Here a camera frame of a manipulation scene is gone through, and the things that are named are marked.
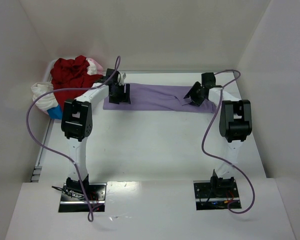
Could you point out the white laundry basket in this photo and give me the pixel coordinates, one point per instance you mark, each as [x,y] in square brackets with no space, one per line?
[47,77]

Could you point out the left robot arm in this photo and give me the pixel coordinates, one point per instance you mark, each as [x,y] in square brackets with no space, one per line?
[77,123]

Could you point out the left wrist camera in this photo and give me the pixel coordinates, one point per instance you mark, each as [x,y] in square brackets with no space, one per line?
[121,78]

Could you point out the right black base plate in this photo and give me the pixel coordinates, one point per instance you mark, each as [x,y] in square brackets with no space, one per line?
[208,197]

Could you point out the purple t-shirt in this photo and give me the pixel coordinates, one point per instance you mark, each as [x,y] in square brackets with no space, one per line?
[146,97]

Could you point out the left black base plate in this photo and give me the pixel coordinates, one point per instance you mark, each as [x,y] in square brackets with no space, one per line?
[75,202]

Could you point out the blue t-shirt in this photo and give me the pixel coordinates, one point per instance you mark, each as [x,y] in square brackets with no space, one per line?
[55,112]

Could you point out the red t-shirt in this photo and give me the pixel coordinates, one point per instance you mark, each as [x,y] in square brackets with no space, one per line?
[72,73]

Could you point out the white t-shirt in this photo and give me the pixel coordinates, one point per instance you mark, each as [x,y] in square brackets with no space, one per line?
[48,101]

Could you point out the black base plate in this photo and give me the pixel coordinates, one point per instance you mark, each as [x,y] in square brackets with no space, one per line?
[75,202]
[208,197]

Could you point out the pink t-shirt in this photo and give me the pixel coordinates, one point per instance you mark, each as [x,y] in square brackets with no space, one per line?
[94,67]

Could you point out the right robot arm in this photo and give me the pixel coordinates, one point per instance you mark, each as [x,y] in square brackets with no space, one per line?
[235,125]

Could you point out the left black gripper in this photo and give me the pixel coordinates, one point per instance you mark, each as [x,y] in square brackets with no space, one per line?
[119,94]

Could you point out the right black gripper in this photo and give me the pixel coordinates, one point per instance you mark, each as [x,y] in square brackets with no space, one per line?
[198,92]

